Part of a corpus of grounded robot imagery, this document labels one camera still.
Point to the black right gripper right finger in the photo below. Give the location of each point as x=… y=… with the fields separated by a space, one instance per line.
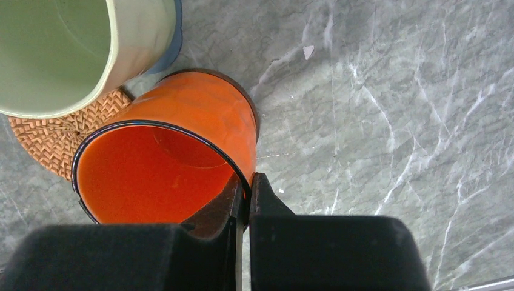
x=315 y=252

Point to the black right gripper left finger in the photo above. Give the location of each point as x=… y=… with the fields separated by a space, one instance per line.
x=201 y=253

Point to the orange cup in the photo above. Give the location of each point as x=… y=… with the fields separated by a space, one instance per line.
x=170 y=152

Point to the blue grey coaster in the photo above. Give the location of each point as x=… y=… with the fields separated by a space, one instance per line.
x=172 y=51

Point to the pale green cup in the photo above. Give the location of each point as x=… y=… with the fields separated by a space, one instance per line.
x=57 y=57

